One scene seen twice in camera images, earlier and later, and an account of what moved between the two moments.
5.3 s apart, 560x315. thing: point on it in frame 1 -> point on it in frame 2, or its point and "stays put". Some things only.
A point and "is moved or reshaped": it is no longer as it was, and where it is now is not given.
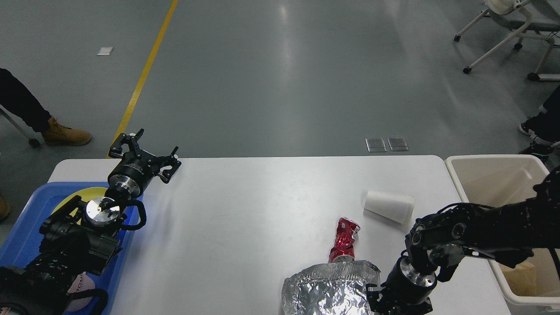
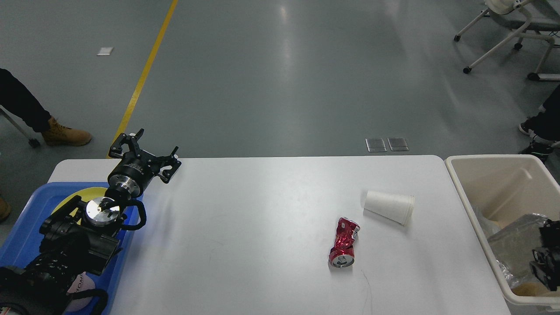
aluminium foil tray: [331, 288] is moved or reshaped
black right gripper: [406, 292] -> [550, 233]
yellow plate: [86, 194] stays put
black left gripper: [134, 170] stays put
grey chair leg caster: [35, 138] stays put
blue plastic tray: [22, 239] stays put
